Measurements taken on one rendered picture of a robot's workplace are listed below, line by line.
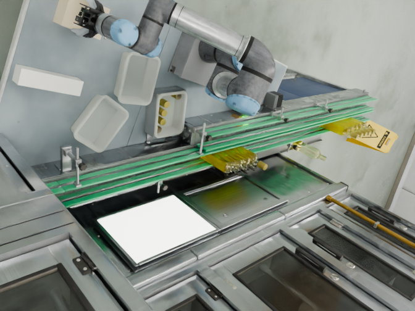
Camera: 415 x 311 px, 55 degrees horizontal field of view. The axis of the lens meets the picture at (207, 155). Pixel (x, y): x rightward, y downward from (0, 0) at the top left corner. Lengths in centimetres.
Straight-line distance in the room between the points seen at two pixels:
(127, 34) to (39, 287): 75
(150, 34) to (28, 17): 46
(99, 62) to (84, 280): 100
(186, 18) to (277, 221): 103
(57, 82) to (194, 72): 64
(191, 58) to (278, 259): 97
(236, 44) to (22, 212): 83
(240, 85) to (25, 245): 80
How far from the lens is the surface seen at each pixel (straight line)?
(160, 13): 137
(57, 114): 173
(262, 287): 160
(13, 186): 134
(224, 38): 135
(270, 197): 206
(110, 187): 179
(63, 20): 156
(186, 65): 186
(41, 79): 159
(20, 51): 161
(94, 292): 97
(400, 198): 824
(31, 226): 114
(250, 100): 134
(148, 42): 136
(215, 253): 166
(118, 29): 128
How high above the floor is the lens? 224
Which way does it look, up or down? 40 degrees down
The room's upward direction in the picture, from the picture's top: 122 degrees clockwise
